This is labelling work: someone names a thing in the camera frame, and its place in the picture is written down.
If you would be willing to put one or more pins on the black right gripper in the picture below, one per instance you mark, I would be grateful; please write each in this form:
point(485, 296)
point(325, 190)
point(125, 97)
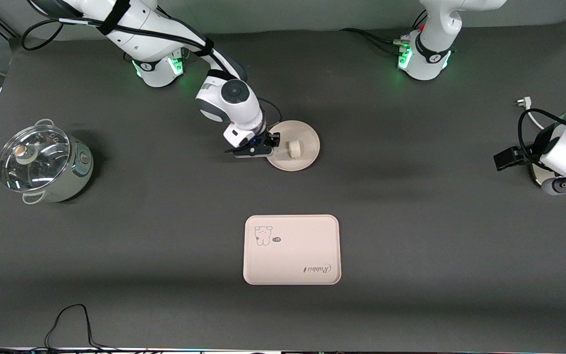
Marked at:
point(267, 138)

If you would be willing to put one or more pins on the small white bun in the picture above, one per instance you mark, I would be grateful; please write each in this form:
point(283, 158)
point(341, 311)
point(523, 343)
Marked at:
point(294, 149)

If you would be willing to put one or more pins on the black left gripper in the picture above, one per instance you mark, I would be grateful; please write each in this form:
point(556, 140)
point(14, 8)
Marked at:
point(530, 151)

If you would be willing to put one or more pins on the glass pot lid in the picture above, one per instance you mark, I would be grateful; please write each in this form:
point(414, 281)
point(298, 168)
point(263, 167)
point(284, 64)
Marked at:
point(32, 157)

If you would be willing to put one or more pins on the cream toaster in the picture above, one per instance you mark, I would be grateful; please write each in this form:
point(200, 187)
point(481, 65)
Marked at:
point(537, 176)

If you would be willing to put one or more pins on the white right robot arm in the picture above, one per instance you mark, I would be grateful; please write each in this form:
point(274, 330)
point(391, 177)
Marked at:
point(234, 103)

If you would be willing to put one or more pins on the beige rectangular printed tray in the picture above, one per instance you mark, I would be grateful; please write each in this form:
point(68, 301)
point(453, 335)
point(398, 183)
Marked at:
point(293, 255)

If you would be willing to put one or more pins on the silver pot with glass lid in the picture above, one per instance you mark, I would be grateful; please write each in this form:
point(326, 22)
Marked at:
point(74, 177)

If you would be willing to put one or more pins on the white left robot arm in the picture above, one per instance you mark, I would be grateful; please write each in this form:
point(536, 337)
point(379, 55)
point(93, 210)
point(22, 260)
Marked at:
point(430, 54)

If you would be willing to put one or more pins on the round beige plate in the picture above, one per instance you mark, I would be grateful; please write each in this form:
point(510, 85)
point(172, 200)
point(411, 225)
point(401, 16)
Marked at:
point(307, 137)

